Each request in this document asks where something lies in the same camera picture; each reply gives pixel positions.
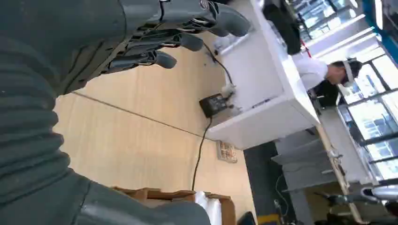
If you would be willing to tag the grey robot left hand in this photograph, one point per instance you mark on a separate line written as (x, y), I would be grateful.
(56, 34)

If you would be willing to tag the ribbed grey left arm sleeve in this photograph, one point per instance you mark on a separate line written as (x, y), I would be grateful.
(28, 124)

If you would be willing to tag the black power adapter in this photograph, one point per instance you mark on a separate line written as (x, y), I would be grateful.
(213, 105)

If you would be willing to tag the white power strip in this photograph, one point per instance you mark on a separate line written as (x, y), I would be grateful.
(230, 43)

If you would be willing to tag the white plug connector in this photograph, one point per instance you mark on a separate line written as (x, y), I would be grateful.
(228, 89)

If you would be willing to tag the brown cardboard box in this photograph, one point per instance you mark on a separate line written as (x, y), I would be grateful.
(161, 195)

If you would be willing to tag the metal floor socket plate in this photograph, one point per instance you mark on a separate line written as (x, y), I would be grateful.
(226, 152)

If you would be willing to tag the white desk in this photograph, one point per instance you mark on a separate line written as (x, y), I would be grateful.
(264, 84)

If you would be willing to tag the black office chair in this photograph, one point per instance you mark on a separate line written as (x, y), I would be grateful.
(283, 23)

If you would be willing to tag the white plastic packing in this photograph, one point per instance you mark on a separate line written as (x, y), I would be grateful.
(211, 206)

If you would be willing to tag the person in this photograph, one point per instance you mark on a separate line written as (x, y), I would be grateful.
(314, 71)

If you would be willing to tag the black seat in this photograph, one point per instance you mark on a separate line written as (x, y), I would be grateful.
(326, 93)

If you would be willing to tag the grey cabinet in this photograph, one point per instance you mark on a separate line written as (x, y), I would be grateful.
(307, 164)

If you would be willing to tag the white headset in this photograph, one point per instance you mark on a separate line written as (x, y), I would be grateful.
(349, 72)

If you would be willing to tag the blue pillar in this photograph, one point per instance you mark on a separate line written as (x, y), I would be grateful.
(384, 28)

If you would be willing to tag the black window frame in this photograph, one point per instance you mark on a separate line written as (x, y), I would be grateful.
(377, 93)

